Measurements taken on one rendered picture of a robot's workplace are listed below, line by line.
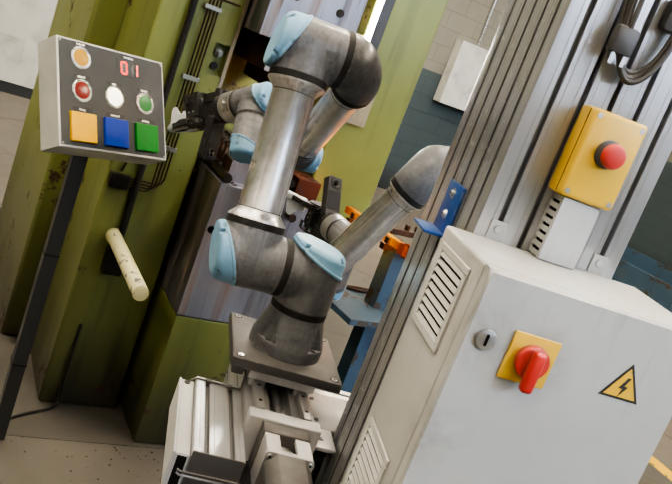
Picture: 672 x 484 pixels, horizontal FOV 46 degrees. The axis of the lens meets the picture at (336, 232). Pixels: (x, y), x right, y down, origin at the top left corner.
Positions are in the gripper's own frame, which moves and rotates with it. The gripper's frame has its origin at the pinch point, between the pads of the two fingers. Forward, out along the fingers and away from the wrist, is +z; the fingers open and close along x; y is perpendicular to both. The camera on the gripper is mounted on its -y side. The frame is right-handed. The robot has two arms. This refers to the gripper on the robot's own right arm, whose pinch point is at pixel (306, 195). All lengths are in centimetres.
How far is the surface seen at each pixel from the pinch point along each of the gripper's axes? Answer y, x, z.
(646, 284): 35, 348, 161
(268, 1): -46, -17, 32
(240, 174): 5.6, -8.5, 30.7
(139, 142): 0.3, -46.1, 12.4
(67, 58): -15, -69, 13
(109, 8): -26, -49, 89
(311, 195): 6.3, 17.3, 30.7
